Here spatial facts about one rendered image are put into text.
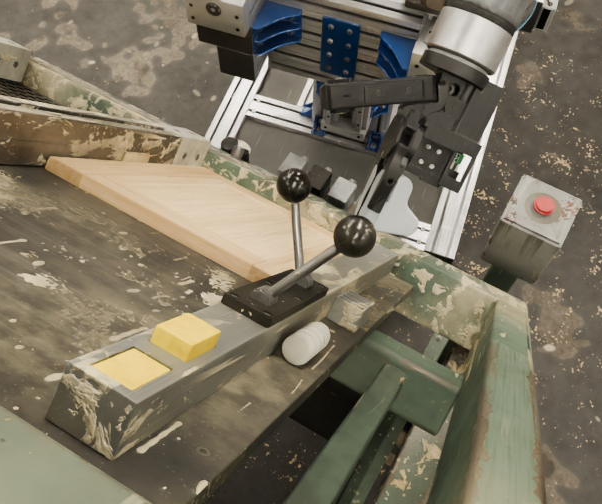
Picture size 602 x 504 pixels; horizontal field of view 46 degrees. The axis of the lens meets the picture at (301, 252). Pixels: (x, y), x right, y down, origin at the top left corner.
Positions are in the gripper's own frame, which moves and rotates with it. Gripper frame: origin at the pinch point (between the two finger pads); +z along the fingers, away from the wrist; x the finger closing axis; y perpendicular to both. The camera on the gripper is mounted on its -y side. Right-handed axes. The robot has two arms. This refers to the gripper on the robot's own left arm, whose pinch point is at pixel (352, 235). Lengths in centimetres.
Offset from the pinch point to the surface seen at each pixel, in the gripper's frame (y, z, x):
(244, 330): -7.9, 8.1, -17.6
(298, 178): -7.6, -3.0, 1.0
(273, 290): -6.4, 5.8, -11.2
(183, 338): -12.4, 6.8, -27.4
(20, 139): -39.7, 8.4, 16.6
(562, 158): 88, -28, 175
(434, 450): 37, 36, 41
